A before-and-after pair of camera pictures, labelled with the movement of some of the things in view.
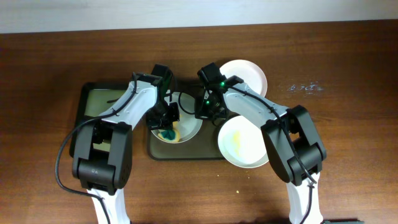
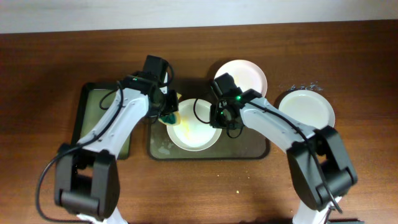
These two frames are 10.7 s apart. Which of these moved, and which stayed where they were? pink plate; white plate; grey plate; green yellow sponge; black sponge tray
Moved: green yellow sponge; white plate; grey plate
Stayed: black sponge tray; pink plate
